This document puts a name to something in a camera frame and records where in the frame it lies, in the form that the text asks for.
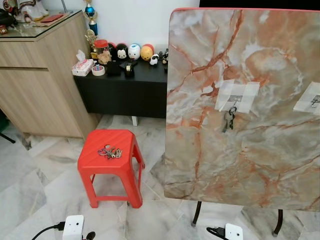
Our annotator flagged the blue trophy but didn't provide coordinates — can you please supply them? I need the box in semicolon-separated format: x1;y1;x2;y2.
83;0;99;36

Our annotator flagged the light wooden cabinet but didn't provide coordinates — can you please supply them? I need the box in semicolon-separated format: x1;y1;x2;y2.
0;10;101;139

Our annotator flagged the dark key bunch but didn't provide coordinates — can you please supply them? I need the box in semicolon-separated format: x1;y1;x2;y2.
222;105;239;134

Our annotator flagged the black round toy figure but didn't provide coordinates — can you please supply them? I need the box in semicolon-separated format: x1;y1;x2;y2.
116;43;129;61

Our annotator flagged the red flat book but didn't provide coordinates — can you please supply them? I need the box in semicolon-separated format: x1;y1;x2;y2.
39;13;65;24

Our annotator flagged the black metal table leg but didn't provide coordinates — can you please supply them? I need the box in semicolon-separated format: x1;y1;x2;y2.
192;201;202;227
272;209;284;237

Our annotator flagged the yellow round toy figure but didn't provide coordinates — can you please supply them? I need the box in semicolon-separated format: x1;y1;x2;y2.
140;44;155;62

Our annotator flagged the thin black stand leg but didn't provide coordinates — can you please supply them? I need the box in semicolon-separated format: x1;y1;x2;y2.
0;112;17;144

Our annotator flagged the red lidded glass jar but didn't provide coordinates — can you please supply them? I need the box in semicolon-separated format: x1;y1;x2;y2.
93;39;110;59

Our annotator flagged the taped metal wall hook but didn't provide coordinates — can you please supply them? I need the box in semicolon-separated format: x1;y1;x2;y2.
214;79;261;115
293;81;320;115

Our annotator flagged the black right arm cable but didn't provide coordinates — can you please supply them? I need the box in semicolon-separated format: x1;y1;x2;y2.
206;226;227;240

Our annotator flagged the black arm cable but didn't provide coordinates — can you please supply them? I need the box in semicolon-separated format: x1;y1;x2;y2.
206;226;227;240
31;222;66;240

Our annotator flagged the red plastic stool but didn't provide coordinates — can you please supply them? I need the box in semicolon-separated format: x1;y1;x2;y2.
77;129;146;209

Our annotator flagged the white tissue pack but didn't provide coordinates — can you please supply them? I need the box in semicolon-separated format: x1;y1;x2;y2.
71;50;95;77

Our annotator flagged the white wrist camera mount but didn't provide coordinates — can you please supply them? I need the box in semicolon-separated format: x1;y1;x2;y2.
224;223;244;240
62;215;85;240

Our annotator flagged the small panda toy figure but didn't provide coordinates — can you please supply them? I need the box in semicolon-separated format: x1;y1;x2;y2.
149;53;161;66

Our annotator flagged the black television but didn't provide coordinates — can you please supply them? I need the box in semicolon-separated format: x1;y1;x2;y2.
199;0;320;10

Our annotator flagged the black box object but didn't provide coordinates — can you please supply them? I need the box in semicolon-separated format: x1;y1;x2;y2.
105;62;123;77

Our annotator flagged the key bunch with coloured rings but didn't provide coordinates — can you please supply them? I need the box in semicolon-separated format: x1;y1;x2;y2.
98;145;124;160

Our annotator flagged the small gold trophy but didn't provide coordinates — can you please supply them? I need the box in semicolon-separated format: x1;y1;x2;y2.
84;29;98;59

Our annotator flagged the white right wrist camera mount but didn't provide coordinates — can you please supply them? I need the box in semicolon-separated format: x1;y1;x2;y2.
224;223;244;240

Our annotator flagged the black low side table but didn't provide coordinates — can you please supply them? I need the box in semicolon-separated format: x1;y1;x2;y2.
74;59;169;120

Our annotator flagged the small brown ornament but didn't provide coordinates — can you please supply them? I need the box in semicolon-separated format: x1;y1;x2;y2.
97;50;114;66

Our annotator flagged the robed figurine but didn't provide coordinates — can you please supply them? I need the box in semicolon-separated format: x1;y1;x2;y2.
15;0;50;22

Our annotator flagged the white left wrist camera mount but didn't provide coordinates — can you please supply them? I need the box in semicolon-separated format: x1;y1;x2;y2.
62;215;85;240

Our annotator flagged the marble pattern folding table top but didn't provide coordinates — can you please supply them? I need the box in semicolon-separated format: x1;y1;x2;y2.
164;7;320;213

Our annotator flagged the white round toy figure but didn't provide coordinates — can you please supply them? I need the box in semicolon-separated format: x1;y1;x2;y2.
128;43;142;61

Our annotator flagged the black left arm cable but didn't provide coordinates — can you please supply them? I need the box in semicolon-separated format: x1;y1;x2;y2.
31;222;66;240

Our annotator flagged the black tape dispenser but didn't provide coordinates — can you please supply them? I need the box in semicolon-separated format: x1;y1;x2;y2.
124;61;136;77

